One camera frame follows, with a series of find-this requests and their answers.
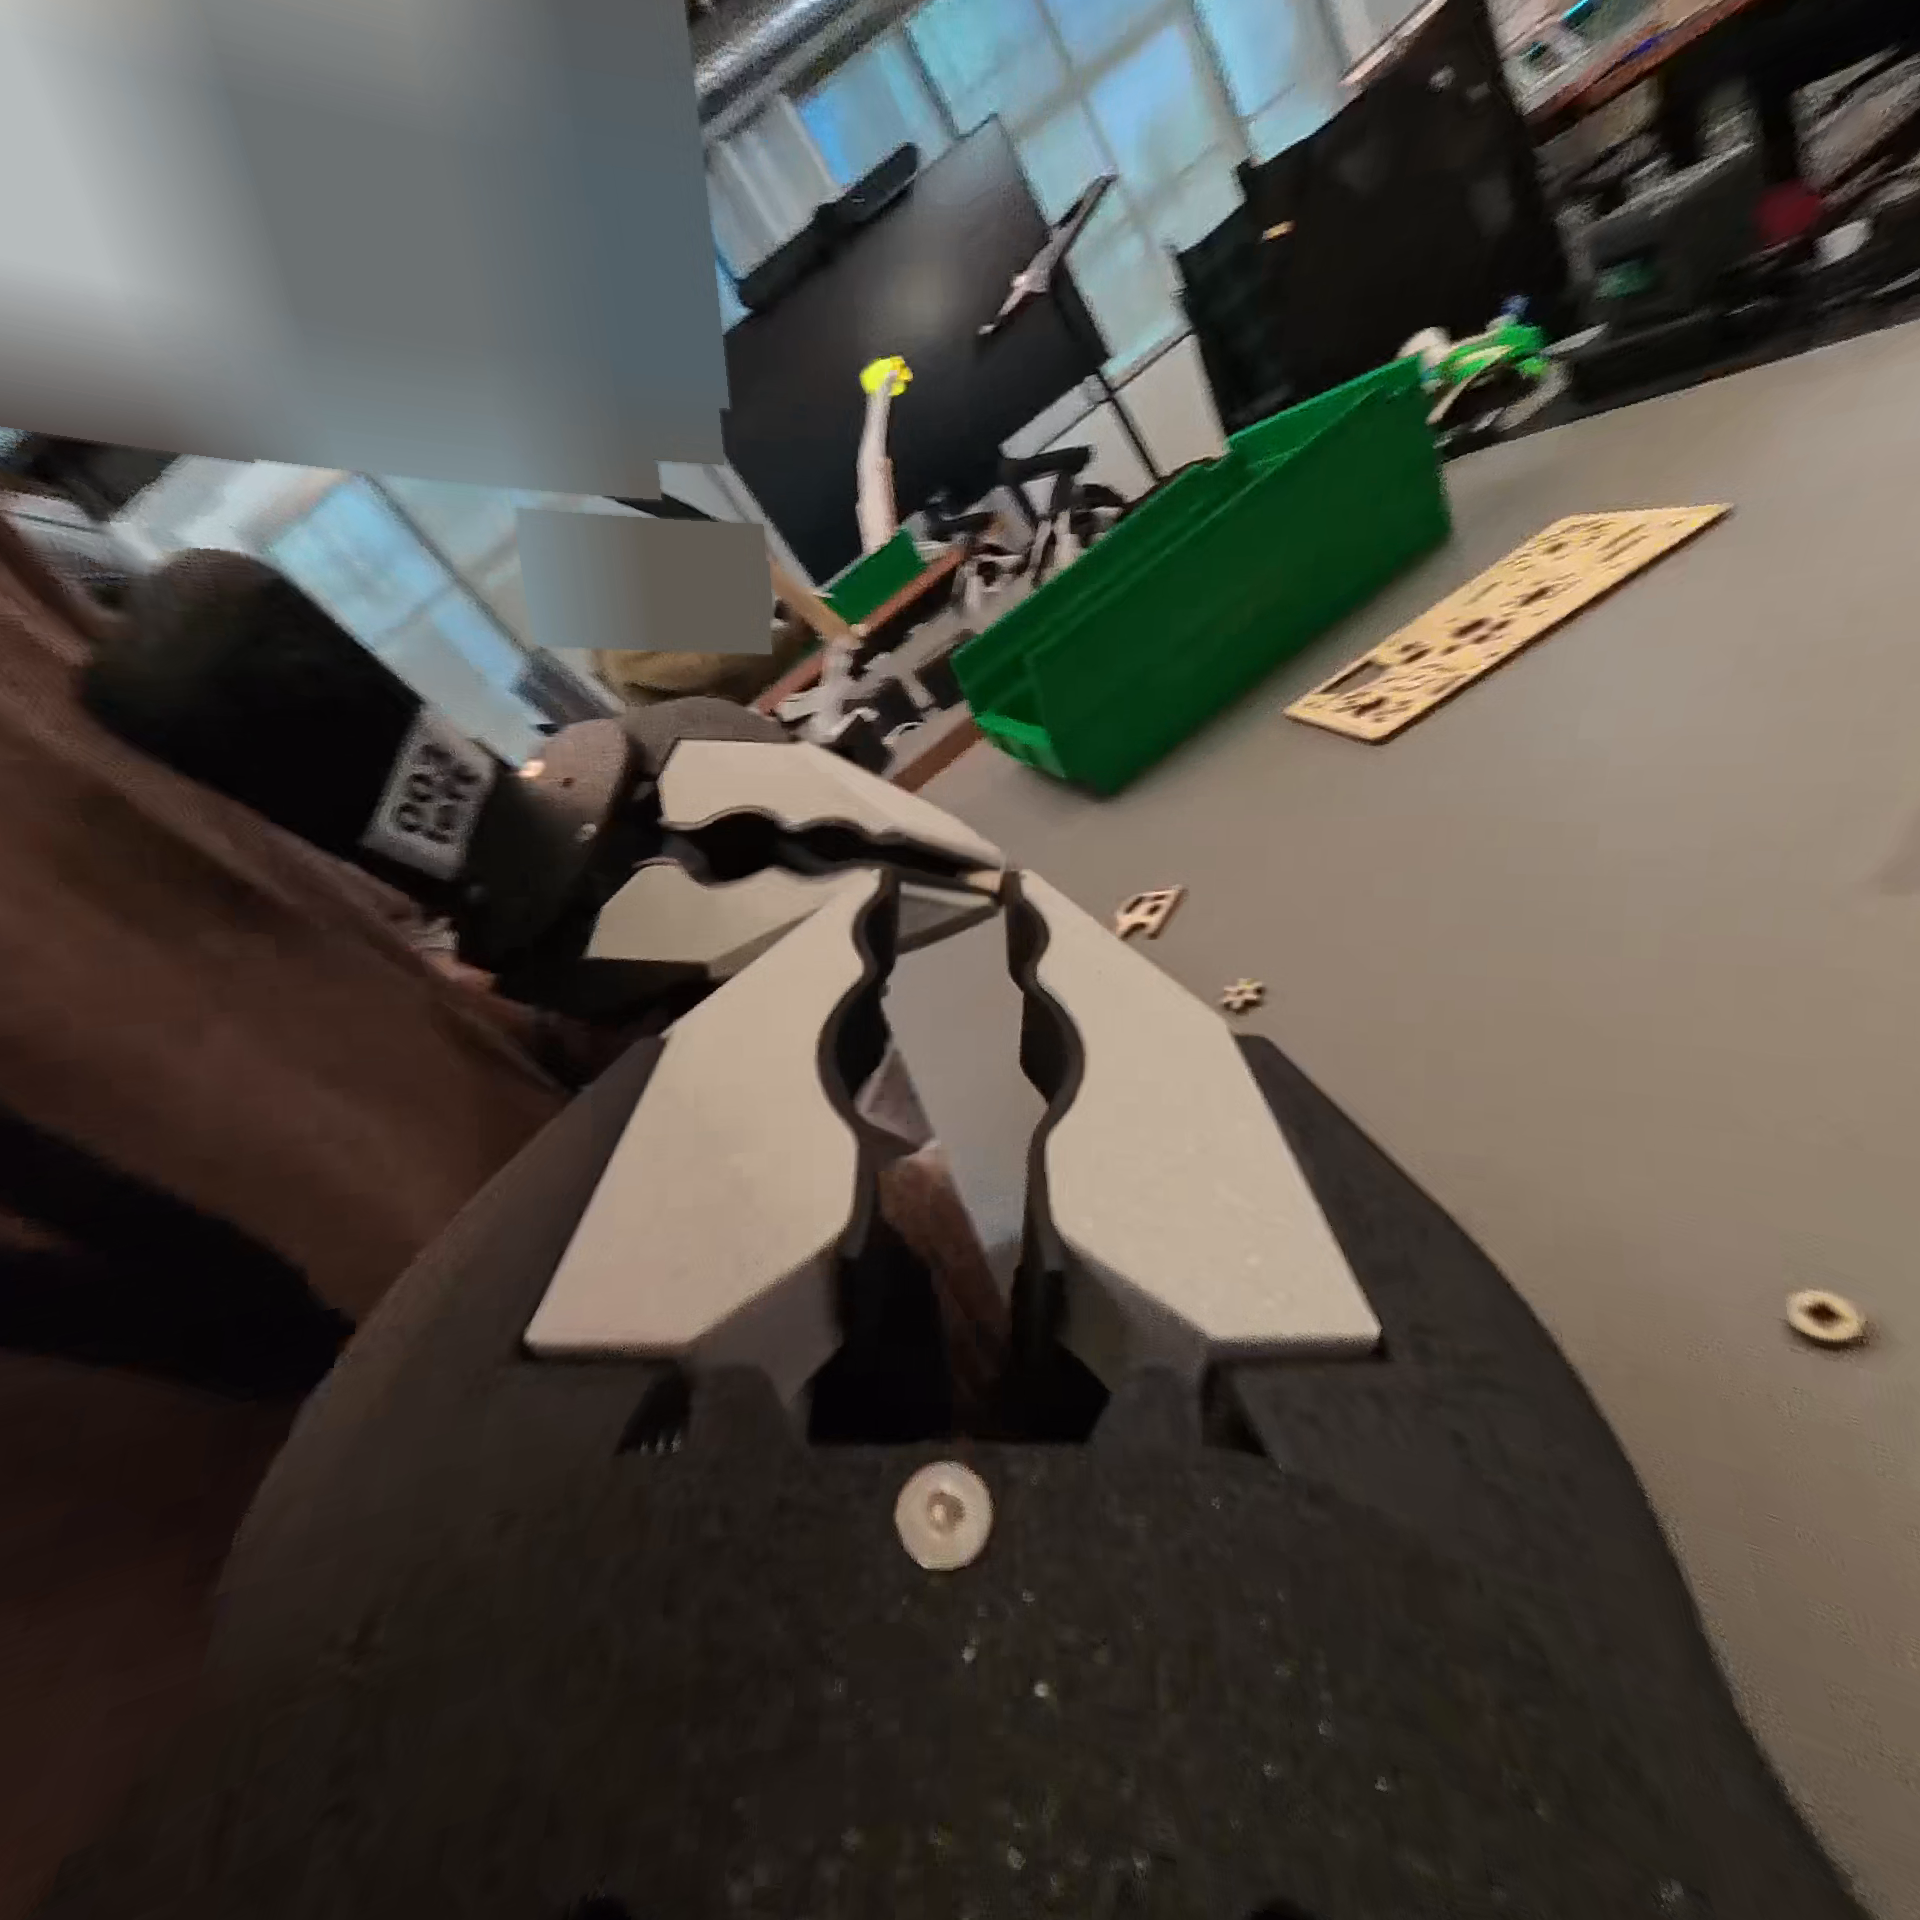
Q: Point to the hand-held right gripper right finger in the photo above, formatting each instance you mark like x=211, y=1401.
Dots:
x=1186, y=1184

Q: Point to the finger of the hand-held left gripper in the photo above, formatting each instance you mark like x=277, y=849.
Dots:
x=797, y=787
x=704, y=921

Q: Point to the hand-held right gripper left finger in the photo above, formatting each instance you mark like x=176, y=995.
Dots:
x=704, y=1184

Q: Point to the white toy robot arm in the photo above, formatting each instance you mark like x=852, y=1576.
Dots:
x=874, y=481

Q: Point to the tiny wooden gear piece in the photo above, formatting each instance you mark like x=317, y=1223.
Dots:
x=1242, y=995

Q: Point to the small green plastic bin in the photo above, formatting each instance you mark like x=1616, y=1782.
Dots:
x=879, y=578

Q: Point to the person's brown shirt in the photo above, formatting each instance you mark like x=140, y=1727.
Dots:
x=182, y=960

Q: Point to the small wooden cutout piece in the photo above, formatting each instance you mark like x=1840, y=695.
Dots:
x=1149, y=910

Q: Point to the large black screen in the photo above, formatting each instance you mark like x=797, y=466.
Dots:
x=915, y=359

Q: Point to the large green plastic bin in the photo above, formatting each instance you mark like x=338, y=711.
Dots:
x=1231, y=630

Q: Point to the black video bar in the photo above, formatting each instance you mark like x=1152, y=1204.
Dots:
x=826, y=224

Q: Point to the black music stand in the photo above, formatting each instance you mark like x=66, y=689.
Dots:
x=1037, y=271

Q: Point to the wooden puzzle sheet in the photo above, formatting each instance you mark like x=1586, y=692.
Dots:
x=1500, y=623

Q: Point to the black fabric panel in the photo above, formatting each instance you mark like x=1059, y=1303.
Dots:
x=1350, y=224

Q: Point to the green toy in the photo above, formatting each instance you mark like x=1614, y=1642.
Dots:
x=1484, y=376

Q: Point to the storage shelf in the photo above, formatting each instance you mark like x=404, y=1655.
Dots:
x=1725, y=164

